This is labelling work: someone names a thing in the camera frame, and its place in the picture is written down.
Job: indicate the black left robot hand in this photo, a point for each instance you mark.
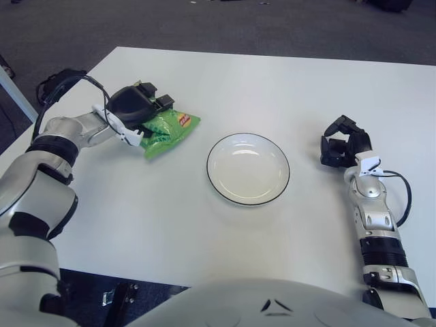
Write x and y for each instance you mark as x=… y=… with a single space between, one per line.
x=129 y=105

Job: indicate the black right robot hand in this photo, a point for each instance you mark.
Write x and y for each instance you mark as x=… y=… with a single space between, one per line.
x=361 y=141

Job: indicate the green snack chip bag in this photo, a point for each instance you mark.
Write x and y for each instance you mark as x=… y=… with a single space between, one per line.
x=167 y=136

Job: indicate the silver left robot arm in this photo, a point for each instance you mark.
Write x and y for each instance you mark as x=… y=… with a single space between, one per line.
x=85 y=131

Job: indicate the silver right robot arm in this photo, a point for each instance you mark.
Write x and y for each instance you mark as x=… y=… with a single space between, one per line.
x=374 y=218

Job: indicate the white plate with black rim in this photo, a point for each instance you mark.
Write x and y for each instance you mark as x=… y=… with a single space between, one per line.
x=248 y=170

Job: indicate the black bag on floor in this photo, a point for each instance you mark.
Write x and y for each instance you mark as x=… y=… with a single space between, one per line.
x=51 y=85

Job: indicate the dark object on floor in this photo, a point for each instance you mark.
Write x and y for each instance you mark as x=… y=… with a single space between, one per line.
x=388 y=4

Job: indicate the grey robot torso shell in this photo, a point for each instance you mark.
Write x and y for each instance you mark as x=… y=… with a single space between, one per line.
x=221 y=303

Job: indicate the black metal bracket with screws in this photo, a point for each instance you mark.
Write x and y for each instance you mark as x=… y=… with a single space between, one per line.
x=122 y=299

